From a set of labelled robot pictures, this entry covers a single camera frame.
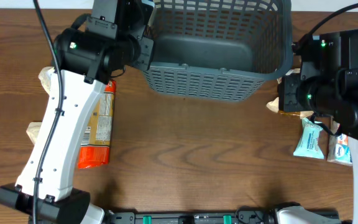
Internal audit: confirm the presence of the orange cracker box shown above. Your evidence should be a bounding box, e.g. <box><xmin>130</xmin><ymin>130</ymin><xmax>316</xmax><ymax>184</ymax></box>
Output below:
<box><xmin>78</xmin><ymin>80</ymin><xmax>116</xmax><ymax>169</ymax></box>

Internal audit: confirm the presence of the Kleenex tissue multipack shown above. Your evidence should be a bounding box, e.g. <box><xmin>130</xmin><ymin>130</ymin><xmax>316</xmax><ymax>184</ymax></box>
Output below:
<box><xmin>327</xmin><ymin>134</ymin><xmax>352</xmax><ymax>166</ymax></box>

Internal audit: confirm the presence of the grey plastic basket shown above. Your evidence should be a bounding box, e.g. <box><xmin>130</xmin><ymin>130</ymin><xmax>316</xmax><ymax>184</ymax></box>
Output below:
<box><xmin>144</xmin><ymin>0</ymin><xmax>293</xmax><ymax>102</ymax></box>

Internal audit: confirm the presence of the teal wipes packet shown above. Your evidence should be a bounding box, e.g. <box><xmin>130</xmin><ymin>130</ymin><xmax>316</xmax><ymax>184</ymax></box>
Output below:
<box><xmin>293</xmin><ymin>118</ymin><xmax>324</xmax><ymax>159</ymax></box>

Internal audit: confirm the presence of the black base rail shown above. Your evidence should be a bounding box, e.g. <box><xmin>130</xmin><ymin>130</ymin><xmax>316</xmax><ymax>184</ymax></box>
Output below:
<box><xmin>102</xmin><ymin>210</ymin><xmax>278</xmax><ymax>224</ymax></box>

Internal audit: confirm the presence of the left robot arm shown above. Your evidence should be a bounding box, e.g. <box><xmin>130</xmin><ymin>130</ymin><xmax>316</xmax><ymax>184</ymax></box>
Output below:
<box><xmin>0</xmin><ymin>0</ymin><xmax>155</xmax><ymax>223</ymax></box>

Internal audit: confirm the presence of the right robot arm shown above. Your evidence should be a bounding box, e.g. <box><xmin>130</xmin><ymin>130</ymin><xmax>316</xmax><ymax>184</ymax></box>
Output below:
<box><xmin>278</xmin><ymin>29</ymin><xmax>358</xmax><ymax>223</ymax></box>

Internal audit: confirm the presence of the pantree snack pouch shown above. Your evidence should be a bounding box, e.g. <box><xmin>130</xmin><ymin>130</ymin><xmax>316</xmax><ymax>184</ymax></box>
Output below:
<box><xmin>26</xmin><ymin>122</ymin><xmax>42</xmax><ymax>145</ymax></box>
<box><xmin>266</xmin><ymin>68</ymin><xmax>313</xmax><ymax>119</ymax></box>

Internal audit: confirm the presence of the white snack pouch back side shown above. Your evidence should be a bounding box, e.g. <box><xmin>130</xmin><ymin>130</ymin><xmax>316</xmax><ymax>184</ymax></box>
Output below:
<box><xmin>38</xmin><ymin>67</ymin><xmax>55</xmax><ymax>95</ymax></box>

